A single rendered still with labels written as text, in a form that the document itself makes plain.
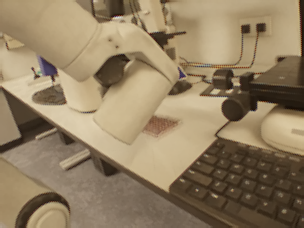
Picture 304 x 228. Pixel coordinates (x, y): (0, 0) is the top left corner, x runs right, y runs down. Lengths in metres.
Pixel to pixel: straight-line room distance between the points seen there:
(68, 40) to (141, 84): 0.10
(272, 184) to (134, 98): 0.19
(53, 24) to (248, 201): 0.26
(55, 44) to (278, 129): 0.31
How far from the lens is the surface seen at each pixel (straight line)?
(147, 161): 0.34
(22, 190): 0.54
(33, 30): 0.20
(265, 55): 1.06
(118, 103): 0.24
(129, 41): 0.22
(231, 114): 0.31
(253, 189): 0.26
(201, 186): 0.26
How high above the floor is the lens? 0.94
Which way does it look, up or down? 21 degrees down
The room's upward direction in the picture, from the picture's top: 9 degrees counter-clockwise
